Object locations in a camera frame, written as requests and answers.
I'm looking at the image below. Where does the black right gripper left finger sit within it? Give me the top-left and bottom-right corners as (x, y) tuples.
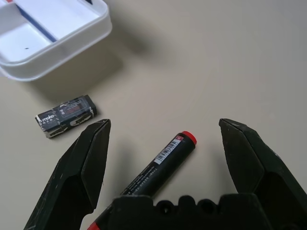
(23, 118), (112, 230)

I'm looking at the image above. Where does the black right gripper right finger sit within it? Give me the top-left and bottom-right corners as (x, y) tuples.
(218, 117), (307, 230)

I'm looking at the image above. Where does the black marker with red cap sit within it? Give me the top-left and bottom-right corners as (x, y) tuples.
(87, 130), (198, 230)

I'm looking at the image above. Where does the white plastic pencil case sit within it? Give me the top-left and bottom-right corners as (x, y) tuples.
(0, 0), (113, 83)

